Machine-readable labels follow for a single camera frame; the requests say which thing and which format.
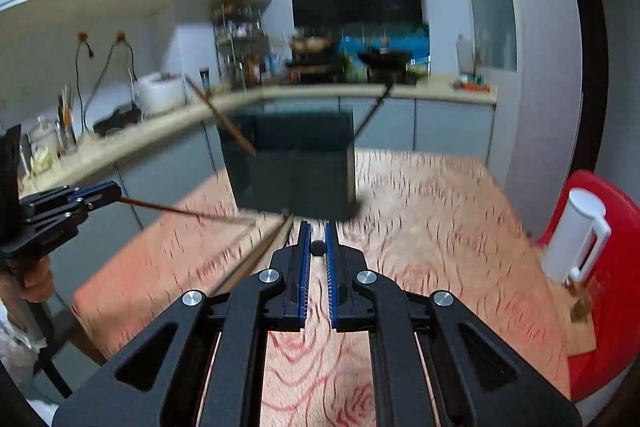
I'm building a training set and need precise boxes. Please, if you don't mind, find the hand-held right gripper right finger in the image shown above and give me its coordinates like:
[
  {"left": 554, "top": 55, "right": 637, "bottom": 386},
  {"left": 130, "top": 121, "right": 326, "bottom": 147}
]
[{"left": 325, "top": 222, "right": 583, "bottom": 427}]

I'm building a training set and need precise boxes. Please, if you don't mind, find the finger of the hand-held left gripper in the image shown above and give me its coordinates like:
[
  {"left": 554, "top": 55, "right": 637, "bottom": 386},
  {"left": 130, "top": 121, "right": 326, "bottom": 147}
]
[
  {"left": 25, "top": 191, "right": 122, "bottom": 230},
  {"left": 21, "top": 181, "right": 122, "bottom": 212}
]

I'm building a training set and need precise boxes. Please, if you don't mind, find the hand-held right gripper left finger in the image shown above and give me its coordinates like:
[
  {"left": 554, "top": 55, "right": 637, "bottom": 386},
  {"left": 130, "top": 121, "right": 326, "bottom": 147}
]
[{"left": 52, "top": 221, "right": 312, "bottom": 427}]

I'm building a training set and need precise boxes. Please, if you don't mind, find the brown wooden chopstick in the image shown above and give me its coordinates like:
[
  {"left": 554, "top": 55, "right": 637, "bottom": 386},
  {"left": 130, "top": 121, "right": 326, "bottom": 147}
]
[
  {"left": 184, "top": 76, "right": 258, "bottom": 158},
  {"left": 119, "top": 197, "right": 281, "bottom": 225},
  {"left": 207, "top": 214, "right": 297, "bottom": 298}
]

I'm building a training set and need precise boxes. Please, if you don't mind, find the black utensil holder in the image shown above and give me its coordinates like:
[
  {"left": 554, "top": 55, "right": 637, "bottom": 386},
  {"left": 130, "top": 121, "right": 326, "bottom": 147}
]
[{"left": 219, "top": 108, "right": 358, "bottom": 223}]

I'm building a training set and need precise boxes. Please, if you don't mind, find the person's left hand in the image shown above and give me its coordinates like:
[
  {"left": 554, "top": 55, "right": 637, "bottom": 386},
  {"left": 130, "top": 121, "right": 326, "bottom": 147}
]
[{"left": 20, "top": 254, "right": 55, "bottom": 303}]

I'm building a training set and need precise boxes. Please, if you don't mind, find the glass jar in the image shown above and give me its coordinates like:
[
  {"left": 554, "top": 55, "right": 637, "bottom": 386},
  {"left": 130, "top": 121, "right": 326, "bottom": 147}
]
[{"left": 26, "top": 117, "right": 59, "bottom": 175}]

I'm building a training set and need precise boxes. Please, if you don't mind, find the countertop utensil jar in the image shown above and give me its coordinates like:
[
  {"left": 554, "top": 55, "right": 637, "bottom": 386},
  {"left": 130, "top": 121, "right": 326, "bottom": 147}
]
[{"left": 54, "top": 83, "right": 80, "bottom": 156}]

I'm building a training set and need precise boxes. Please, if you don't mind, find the black countertop appliance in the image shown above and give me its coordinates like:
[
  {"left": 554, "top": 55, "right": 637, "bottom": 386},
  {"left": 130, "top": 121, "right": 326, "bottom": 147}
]
[{"left": 91, "top": 103, "right": 145, "bottom": 138}]

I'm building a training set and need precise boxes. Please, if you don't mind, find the floral orange tablecloth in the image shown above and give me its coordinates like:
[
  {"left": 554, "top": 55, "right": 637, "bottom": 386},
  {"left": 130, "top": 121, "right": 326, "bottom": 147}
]
[{"left": 71, "top": 149, "right": 598, "bottom": 427}]

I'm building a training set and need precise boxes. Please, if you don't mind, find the white rice cooker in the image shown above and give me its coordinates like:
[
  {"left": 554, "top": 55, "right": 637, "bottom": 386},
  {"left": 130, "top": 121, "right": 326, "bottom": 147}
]
[{"left": 135, "top": 73, "right": 188, "bottom": 116}]

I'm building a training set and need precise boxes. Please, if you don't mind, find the black glass cooktop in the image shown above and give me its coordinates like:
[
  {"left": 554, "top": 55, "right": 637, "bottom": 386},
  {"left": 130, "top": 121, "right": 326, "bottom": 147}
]
[{"left": 284, "top": 68, "right": 422, "bottom": 86}]

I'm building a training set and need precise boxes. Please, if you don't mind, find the metal spice rack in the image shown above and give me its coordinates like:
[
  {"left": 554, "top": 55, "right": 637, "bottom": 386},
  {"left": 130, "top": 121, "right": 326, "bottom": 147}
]
[{"left": 212, "top": 3, "right": 267, "bottom": 88}]

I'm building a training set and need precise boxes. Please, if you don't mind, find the beige kitchen countertop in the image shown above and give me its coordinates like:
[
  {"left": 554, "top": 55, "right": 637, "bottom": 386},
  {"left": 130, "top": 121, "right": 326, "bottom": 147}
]
[{"left": 0, "top": 74, "right": 499, "bottom": 190}]

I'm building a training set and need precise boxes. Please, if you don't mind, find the black wok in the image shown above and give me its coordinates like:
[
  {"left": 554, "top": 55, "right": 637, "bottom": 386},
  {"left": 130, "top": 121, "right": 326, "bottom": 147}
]
[{"left": 356, "top": 48, "right": 415, "bottom": 74}]

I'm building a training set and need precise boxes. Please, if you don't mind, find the pot with lid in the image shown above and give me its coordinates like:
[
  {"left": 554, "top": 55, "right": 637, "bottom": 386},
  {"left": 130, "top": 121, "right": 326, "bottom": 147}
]
[{"left": 289, "top": 33, "right": 335, "bottom": 56}]

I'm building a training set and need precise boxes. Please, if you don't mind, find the orange cloth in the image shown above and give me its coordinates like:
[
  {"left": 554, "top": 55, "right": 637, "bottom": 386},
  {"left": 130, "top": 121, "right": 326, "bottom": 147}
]
[{"left": 454, "top": 75, "right": 494, "bottom": 94}]

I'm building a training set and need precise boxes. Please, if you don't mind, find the white pitcher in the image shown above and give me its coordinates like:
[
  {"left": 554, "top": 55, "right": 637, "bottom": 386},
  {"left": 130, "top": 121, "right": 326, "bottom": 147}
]
[{"left": 540, "top": 187, "right": 613, "bottom": 286}]

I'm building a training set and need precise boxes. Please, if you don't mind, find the blue landscape tile backsplash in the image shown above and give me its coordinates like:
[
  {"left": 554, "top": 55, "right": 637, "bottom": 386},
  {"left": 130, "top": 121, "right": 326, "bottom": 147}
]
[{"left": 339, "top": 23, "right": 432, "bottom": 74}]

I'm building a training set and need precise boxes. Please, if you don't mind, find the white plastic jug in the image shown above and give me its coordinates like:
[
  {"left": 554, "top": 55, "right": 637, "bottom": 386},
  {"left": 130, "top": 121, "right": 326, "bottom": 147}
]
[{"left": 455, "top": 34, "right": 476, "bottom": 76}]

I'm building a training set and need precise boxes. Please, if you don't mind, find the red plastic chair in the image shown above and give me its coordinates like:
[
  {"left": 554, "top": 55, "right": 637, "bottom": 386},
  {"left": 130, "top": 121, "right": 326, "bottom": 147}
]
[{"left": 531, "top": 169, "right": 640, "bottom": 404}]

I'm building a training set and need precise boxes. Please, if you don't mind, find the black power cord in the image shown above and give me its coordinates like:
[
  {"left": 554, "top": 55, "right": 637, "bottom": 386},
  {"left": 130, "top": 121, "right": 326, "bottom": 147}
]
[
  {"left": 75, "top": 32, "right": 97, "bottom": 142},
  {"left": 82, "top": 32, "right": 138, "bottom": 128}
]

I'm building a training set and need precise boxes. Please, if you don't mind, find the black cable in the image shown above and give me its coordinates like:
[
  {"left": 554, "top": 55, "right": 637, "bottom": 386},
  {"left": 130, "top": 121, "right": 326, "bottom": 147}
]
[{"left": 30, "top": 299, "right": 75, "bottom": 400}]

